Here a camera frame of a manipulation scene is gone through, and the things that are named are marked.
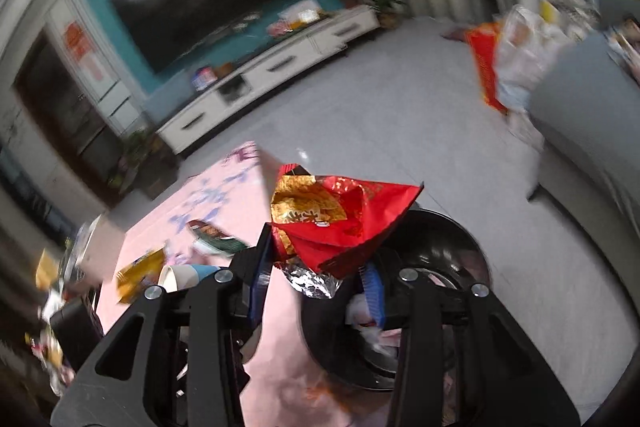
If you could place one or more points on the dark green snack wrapper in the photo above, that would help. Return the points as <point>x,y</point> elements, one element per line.
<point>216,242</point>

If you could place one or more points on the grey sofa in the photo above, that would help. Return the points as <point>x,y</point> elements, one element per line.
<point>587,110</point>

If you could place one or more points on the red foil snack bag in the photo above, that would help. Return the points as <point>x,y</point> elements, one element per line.
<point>325,228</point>

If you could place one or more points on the yellow snack bag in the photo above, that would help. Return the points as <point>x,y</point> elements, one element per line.
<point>144,272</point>

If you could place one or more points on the pink printed tablecloth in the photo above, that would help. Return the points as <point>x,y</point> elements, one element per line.
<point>232,189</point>

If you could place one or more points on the white TV cabinet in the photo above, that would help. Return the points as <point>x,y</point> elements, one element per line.
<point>265,72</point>

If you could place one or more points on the potted green plant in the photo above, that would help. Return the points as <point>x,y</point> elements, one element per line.
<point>388,12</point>

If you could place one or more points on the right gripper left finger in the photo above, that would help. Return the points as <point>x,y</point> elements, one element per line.
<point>171,347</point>

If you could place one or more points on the black trash bin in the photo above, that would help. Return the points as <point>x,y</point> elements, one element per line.
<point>432,244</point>

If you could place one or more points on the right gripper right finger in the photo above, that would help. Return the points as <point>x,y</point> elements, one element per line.
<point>465,349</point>

